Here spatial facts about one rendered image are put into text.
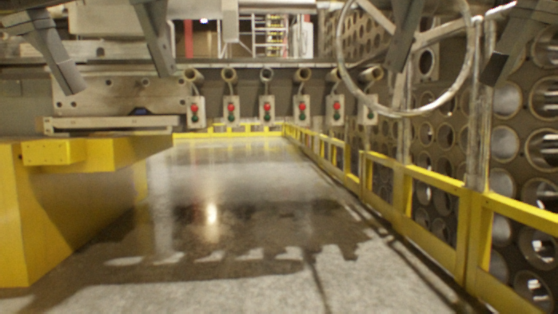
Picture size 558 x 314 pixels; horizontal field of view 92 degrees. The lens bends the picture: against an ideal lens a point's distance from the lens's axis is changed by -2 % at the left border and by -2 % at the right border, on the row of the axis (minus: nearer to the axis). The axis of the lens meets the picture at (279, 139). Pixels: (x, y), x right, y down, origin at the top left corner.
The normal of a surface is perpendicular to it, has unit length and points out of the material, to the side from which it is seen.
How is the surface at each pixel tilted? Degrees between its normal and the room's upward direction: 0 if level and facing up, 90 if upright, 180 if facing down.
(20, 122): 90
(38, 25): 83
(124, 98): 90
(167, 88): 90
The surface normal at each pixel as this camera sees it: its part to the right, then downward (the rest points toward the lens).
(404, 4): 0.06, 0.48
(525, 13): -0.99, -0.11
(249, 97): 0.07, 0.10
